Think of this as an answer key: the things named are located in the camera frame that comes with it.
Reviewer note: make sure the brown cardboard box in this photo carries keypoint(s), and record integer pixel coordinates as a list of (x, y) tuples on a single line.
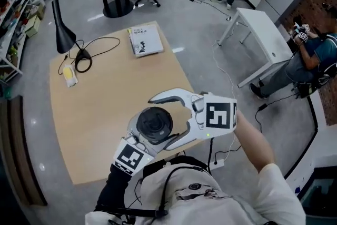
[(38, 8)]

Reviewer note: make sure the person's white printed shirt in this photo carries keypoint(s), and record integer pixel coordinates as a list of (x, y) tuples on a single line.
[(210, 203)]

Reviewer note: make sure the dark wooden bench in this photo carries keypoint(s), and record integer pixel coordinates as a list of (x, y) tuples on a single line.
[(23, 152)]

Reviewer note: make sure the white rack with goods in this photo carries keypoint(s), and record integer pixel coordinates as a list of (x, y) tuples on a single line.
[(13, 34)]

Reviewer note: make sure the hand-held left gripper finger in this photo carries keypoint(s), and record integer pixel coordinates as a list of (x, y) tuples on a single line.
[(133, 125)]

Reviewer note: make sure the white rectangular desk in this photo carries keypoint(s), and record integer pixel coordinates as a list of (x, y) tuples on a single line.
[(260, 31)]

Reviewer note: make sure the person's right forearm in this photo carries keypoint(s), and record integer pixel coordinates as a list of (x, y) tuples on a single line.
[(252, 139)]

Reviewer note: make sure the white power strip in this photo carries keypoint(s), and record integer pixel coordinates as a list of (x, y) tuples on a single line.
[(217, 162)]

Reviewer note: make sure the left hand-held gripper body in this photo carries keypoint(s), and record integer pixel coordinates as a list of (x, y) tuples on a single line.
[(129, 156)]

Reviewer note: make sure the person's left forearm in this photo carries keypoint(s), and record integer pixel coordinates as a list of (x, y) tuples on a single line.
[(113, 189)]

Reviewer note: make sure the white grey book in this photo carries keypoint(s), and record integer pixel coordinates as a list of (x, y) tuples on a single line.
[(146, 39)]

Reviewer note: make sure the black desk lamp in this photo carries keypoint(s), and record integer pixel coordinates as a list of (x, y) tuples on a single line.
[(61, 37)]

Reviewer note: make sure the pale green cardboard box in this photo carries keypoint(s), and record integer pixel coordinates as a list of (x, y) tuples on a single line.
[(33, 27)]

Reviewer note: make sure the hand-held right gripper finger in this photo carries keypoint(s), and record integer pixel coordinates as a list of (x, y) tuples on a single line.
[(184, 139), (173, 92)]

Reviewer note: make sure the yellow and white packet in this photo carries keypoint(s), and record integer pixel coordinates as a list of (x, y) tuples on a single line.
[(69, 74)]

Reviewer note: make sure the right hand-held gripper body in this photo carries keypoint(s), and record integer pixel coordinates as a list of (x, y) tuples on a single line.
[(218, 116)]

